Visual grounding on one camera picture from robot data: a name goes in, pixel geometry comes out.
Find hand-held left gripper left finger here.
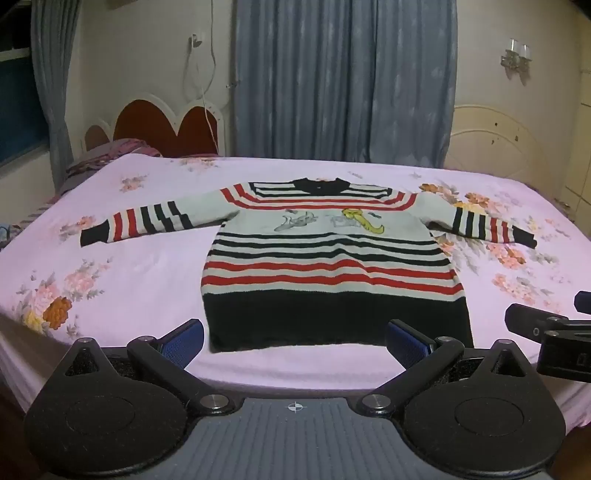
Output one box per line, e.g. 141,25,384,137
62,318,237,414

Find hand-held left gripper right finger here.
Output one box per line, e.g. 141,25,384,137
360,318,530,414

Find striped knit sweater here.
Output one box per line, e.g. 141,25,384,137
79,178,539,355

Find pink floral bed sheet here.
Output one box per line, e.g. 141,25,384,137
0,152,591,430

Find cream arched bed board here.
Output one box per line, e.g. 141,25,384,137
442,104,574,200

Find cream wardrobe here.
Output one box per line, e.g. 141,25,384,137
560,0,591,214

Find purple striped blanket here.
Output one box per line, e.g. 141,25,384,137
54,137,163,195

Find red heart-shaped headboard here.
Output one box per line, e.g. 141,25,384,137
83,92,227,158

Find wide blue-grey curtain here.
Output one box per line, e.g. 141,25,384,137
233,0,459,168

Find narrow blue-grey curtain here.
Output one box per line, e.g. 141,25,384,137
30,0,83,195

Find window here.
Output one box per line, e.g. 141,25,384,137
0,0,49,168

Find white hanging cable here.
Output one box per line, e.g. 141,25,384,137
181,0,221,154

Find crystal wall lamp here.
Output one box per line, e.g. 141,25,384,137
500,38,533,77

